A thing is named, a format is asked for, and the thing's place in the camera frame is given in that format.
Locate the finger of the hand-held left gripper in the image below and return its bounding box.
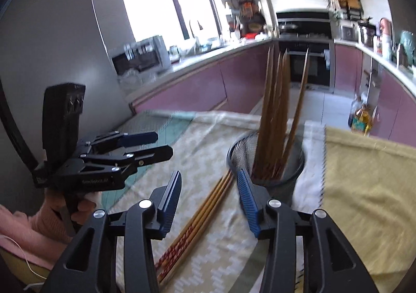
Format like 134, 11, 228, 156
81, 145, 174, 173
78, 131, 159, 157

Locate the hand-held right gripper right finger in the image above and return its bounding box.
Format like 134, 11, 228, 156
237, 171, 379, 293

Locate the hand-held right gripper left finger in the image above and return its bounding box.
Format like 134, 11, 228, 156
39, 170, 183, 293

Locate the black mesh holder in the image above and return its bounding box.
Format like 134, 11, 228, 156
226, 130, 306, 209

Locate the person's left hand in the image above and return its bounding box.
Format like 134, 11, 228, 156
39, 189, 105, 239

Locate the clear plastic bag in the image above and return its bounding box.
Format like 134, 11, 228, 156
117, 67, 160, 88

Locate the white countertop oven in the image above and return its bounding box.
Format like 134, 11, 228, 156
110, 35, 172, 77

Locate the pink base cabinets long run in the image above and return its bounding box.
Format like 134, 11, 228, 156
130, 41, 280, 114

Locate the white kitchen countertop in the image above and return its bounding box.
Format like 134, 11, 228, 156
125, 37, 416, 105

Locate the printed patchwork tablecloth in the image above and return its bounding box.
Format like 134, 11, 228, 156
101, 110, 416, 293

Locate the sink faucet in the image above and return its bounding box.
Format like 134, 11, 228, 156
189, 19, 204, 49

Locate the yellow cooking oil bottle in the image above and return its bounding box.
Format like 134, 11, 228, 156
351, 106, 374, 136

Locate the clear plastic bottle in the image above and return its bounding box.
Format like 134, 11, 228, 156
348, 94, 368, 128

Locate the built-in oven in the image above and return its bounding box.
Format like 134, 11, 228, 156
279, 40, 335, 87

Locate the pink base cabinets short run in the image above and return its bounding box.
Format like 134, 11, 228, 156
335, 44, 416, 157

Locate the wok with lid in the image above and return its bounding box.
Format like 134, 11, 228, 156
278, 21, 300, 35

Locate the black range hood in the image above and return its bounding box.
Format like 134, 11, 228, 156
276, 11, 330, 36

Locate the silver rice cooker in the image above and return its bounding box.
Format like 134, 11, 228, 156
338, 23, 356, 41

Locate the stainless steel pot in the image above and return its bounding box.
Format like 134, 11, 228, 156
357, 18, 377, 46

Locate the steel flask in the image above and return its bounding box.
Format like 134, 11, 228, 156
395, 44, 408, 67

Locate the pink kettle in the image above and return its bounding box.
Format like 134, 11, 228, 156
379, 17, 394, 36

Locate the teal appliance in plastic bag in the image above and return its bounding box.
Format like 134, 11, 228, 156
399, 30, 416, 59

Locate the wall rack with cutting board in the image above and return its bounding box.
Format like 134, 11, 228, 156
325, 0, 365, 18

